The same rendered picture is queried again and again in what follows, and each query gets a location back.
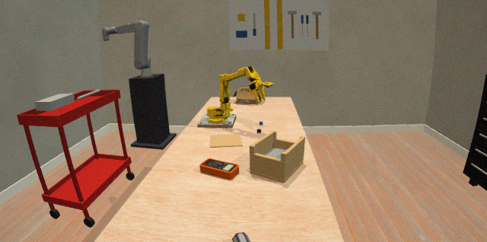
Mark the tan flat mat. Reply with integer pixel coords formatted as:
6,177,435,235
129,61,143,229
210,134,243,148

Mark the orange digital multimeter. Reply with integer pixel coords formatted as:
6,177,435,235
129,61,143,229
200,158,239,180

